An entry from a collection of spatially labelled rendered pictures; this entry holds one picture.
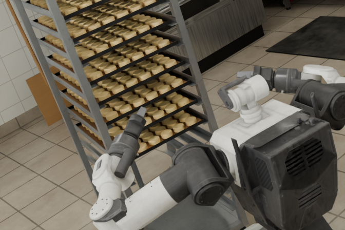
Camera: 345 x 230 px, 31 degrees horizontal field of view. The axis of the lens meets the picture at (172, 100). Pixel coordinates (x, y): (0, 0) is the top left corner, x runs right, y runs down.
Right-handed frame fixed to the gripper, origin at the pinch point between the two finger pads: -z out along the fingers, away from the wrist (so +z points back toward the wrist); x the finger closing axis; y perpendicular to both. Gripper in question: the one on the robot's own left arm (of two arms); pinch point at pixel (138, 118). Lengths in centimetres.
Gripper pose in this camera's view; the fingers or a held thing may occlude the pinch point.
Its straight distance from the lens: 210.7
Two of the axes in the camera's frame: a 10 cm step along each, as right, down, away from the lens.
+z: -3.1, 7.1, -6.3
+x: 3.0, -5.6, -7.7
